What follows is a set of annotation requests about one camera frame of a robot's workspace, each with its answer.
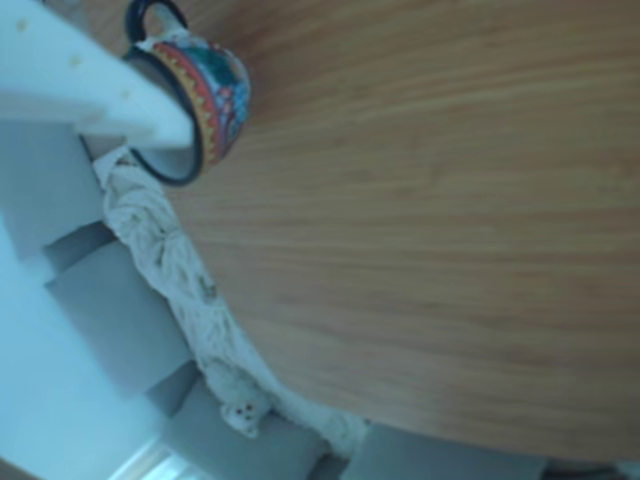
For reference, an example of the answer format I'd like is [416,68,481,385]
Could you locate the white knitted blanket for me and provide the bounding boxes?
[92,147,374,459]

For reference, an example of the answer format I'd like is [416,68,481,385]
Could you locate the beige sofa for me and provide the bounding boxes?
[0,122,551,480]

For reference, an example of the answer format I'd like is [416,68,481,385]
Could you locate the colourful patterned ceramic cup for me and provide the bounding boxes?
[122,0,251,189]

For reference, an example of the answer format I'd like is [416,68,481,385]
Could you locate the small white plush toy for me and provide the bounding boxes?
[219,393,272,440]

